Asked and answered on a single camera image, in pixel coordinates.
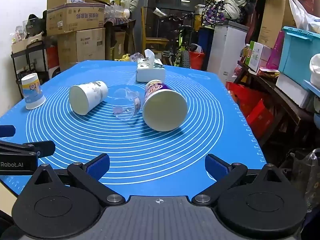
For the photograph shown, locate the large brown cardboard box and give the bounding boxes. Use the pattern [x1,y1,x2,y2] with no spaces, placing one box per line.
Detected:
[57,28,106,64]

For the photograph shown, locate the pink gift bag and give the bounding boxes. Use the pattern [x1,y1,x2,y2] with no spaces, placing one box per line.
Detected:
[266,30,286,70]

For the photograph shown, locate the white tissue box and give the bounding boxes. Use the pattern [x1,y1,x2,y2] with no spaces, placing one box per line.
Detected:
[135,49,166,83]

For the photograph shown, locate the teal plastic storage bin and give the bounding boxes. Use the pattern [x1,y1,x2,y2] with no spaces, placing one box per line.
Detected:
[278,26,320,86]

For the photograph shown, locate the white flat box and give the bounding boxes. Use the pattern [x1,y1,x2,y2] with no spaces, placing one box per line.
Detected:
[275,72,313,109]

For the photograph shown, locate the purple print paper cup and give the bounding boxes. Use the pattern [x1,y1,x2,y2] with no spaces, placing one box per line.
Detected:
[142,79,189,132]

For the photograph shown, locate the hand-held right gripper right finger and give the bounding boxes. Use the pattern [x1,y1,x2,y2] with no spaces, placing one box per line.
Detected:
[192,153,291,207]

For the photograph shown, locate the yellow wooden chair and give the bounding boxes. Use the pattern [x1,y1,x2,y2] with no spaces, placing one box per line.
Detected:
[141,7,171,56]

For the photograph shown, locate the white cup with blue print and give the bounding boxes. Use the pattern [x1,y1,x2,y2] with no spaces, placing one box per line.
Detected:
[21,73,46,110]

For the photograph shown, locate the white plastic bag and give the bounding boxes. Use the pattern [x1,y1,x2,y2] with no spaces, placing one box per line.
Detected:
[289,0,320,33]

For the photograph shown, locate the red bucket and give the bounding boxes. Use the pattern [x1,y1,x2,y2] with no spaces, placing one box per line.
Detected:
[188,50,206,71]

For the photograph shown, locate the low cardboard box with clutter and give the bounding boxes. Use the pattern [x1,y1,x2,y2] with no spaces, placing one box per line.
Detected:
[11,33,46,54]

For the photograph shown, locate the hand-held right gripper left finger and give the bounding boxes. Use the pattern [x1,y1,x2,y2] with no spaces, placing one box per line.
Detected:
[29,153,126,207]

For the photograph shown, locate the black bicycle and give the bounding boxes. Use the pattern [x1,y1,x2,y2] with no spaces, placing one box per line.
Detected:
[152,7,201,68]

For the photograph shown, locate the printed cardboard box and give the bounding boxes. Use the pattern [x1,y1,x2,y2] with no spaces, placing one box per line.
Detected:
[46,3,106,36]

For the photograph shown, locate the clear plastic bag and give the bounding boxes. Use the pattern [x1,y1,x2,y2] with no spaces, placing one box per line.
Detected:
[287,148,320,207]

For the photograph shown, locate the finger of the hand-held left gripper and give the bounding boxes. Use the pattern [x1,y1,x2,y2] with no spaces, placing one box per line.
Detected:
[0,140,56,159]
[0,125,16,138]

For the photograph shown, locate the black metal shelf rack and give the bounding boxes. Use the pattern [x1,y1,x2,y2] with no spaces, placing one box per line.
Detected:
[11,42,61,86]

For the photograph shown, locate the plain white paper cup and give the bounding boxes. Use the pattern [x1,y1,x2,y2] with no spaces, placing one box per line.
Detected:
[69,80,109,116]

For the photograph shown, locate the clear plastic cup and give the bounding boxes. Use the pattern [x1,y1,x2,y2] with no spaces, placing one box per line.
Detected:
[112,87,141,121]

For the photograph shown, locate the tall brown cardboard box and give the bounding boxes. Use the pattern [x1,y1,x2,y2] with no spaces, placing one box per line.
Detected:
[257,0,297,50]

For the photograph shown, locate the floral fabric bag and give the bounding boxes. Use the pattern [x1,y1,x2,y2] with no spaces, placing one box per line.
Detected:
[201,0,231,27]

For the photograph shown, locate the white and green box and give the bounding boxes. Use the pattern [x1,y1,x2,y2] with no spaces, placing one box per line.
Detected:
[244,41,272,73]

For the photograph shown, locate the blue silicone mat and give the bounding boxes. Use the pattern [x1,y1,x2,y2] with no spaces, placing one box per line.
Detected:
[0,60,267,202]

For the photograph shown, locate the dark side desk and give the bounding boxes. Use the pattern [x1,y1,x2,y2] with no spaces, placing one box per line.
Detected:
[235,60,320,140]

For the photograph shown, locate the red bags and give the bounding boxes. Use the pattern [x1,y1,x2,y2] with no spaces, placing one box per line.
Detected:
[226,81,275,138]

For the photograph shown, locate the white chest freezer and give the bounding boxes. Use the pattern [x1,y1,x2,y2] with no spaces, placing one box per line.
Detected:
[207,21,249,81]

